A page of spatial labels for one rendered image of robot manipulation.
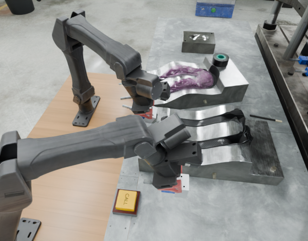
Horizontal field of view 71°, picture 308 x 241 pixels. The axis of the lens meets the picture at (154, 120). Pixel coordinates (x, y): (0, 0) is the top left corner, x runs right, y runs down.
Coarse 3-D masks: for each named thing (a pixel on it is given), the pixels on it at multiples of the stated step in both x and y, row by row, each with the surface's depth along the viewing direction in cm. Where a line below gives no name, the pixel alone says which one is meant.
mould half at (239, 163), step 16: (160, 112) 90; (176, 112) 90; (192, 112) 91; (208, 112) 88; (224, 112) 84; (192, 128) 85; (208, 128) 83; (224, 128) 79; (240, 128) 78; (256, 128) 88; (256, 144) 83; (272, 144) 83; (208, 160) 74; (224, 160) 71; (240, 160) 69; (256, 160) 78; (272, 160) 78; (192, 176) 80; (208, 176) 79; (224, 176) 77; (240, 176) 76; (256, 176) 75; (272, 176) 74
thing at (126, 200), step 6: (120, 192) 72; (126, 192) 72; (132, 192) 72; (120, 198) 71; (126, 198) 71; (132, 198) 71; (120, 204) 70; (126, 204) 70; (132, 204) 70; (126, 210) 70; (132, 210) 69
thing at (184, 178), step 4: (180, 176) 63; (184, 176) 63; (188, 176) 63; (144, 180) 64; (148, 180) 64; (152, 180) 64; (184, 180) 62; (188, 180) 62; (184, 184) 61; (188, 184) 61; (176, 188) 60; (184, 188) 61; (188, 188) 61; (164, 192) 64; (168, 192) 63; (172, 192) 63; (184, 192) 61; (176, 196) 64; (180, 196) 64; (184, 196) 63
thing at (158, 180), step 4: (156, 164) 52; (152, 168) 54; (156, 172) 55; (156, 176) 56; (160, 176) 56; (172, 176) 54; (176, 176) 54; (156, 180) 55; (160, 180) 55; (164, 180) 54; (168, 180) 54; (172, 180) 53; (176, 180) 53; (152, 184) 55; (156, 184) 55; (160, 184) 54; (164, 184) 54; (168, 184) 53; (172, 184) 53; (176, 184) 53
